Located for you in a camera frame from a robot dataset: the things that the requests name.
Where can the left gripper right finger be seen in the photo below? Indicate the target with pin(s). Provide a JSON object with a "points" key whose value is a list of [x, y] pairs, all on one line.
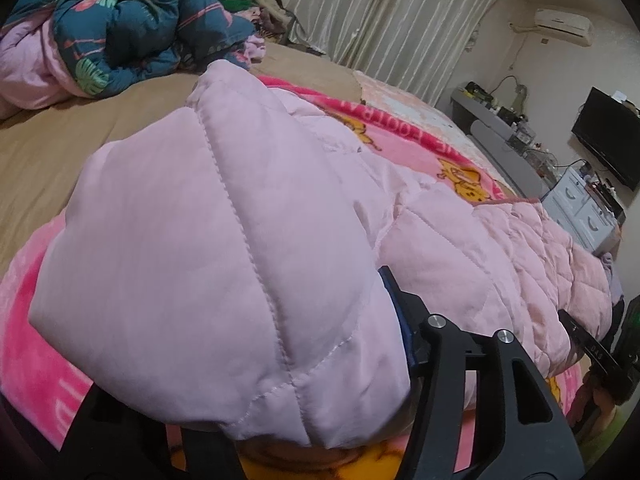
{"points": [[520, 431]]}

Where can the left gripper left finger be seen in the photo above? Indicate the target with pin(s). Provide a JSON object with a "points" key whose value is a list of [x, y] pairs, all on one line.
{"points": [[110, 440]]}

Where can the pink quilted jacket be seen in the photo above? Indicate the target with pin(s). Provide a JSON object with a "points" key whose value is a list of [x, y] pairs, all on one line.
{"points": [[280, 239]]}

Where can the pile of folded clothes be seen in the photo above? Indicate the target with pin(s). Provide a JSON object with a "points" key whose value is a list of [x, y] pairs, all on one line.
{"points": [[271, 18]]}

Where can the pink football fleece blanket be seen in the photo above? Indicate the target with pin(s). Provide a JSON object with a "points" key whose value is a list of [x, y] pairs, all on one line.
{"points": [[50, 349]]}

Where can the white drawer chest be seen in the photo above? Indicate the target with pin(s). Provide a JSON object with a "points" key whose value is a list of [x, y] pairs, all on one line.
{"points": [[571, 205]]}

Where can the tan bed cover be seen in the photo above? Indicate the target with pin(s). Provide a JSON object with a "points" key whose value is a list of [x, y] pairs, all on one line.
{"points": [[219, 181]]}

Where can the peach kitty blanket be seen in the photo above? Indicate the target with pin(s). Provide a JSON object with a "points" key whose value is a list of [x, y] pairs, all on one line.
{"points": [[410, 108]]}

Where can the white air conditioner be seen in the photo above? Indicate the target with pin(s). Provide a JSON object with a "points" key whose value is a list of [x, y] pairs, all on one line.
{"points": [[569, 27]]}

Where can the striped white curtain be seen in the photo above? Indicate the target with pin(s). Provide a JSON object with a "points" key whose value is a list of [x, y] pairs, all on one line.
{"points": [[410, 44]]}

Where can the teal floral comforter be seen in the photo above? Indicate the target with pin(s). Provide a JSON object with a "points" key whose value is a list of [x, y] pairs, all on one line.
{"points": [[53, 50]]}

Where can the black wall television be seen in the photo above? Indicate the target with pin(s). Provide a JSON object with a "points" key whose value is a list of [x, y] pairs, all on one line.
{"points": [[611, 132]]}

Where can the grey wall shelf unit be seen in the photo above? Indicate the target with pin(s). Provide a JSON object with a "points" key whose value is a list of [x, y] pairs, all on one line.
{"points": [[491, 134]]}

